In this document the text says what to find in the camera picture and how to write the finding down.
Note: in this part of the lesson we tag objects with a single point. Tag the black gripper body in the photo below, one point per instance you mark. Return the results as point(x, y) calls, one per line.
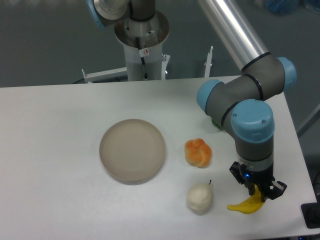
point(263, 179)

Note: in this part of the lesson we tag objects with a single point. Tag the yellow banana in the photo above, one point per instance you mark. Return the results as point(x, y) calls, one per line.
point(249, 205)

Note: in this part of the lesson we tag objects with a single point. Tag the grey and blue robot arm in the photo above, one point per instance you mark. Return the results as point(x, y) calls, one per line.
point(240, 106)

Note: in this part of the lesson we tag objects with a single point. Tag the beige round plate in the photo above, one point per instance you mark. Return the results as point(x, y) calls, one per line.
point(132, 151)

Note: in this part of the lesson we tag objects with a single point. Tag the black box at table edge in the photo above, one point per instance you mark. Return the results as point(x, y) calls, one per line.
point(311, 215)

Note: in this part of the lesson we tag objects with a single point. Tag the white pear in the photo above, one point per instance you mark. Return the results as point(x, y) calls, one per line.
point(199, 197)

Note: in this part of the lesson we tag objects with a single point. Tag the orange bread roll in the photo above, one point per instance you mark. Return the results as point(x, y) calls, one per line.
point(197, 153)

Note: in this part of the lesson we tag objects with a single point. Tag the green bell pepper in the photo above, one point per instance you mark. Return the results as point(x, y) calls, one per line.
point(216, 124)

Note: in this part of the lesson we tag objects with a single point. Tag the grey table leg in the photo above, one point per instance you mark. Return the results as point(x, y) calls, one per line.
point(308, 121)

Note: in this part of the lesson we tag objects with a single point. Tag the blue plastic bag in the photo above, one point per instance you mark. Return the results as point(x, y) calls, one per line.
point(281, 7)

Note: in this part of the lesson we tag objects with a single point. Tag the white metal bracket right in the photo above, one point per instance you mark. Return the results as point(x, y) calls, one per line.
point(208, 63)

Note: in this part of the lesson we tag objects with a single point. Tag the white metal bracket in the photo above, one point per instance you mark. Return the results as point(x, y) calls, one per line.
point(208, 63)
point(105, 76)

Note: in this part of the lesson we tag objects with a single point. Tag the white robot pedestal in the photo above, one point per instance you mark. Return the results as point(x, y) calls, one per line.
point(142, 43)

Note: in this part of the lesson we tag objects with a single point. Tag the white metal bracket left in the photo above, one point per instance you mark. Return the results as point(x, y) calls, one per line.
point(105, 76)

